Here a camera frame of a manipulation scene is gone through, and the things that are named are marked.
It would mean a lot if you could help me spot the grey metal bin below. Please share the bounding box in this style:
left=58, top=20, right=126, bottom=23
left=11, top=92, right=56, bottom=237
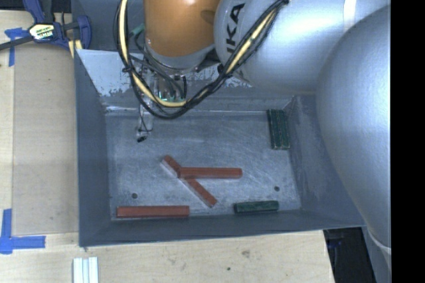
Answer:
left=70, top=0, right=367, bottom=248

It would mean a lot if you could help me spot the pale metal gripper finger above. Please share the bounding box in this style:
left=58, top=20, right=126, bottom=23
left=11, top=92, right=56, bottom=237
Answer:
left=145, top=104, right=157, bottom=133
left=135, top=117, right=149, bottom=143

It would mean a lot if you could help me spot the pale wood flat board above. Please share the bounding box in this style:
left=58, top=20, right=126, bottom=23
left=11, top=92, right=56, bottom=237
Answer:
left=12, top=45, right=80, bottom=236

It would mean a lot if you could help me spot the red-brown flat block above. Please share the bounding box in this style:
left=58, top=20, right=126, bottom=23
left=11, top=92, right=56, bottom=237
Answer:
left=116, top=205, right=191, bottom=219
left=177, top=167, right=244, bottom=180
left=161, top=155, right=218, bottom=209

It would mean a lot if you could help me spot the dark green flat block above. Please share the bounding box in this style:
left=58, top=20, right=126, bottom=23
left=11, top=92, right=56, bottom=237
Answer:
left=266, top=108, right=291, bottom=151
left=232, top=200, right=280, bottom=215

